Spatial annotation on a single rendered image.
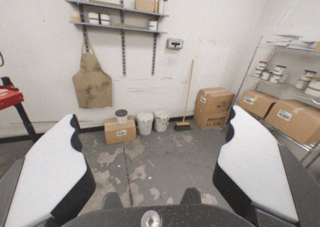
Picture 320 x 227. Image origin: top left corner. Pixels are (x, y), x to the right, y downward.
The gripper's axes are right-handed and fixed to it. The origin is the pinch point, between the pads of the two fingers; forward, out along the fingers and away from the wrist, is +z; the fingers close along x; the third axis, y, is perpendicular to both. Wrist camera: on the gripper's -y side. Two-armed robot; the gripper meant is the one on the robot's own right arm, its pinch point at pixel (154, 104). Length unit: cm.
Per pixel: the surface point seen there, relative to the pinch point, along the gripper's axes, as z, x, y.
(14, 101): 104, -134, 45
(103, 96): 187, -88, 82
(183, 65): 234, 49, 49
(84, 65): 183, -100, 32
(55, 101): 173, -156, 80
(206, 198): 74, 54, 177
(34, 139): 120, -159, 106
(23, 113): 121, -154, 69
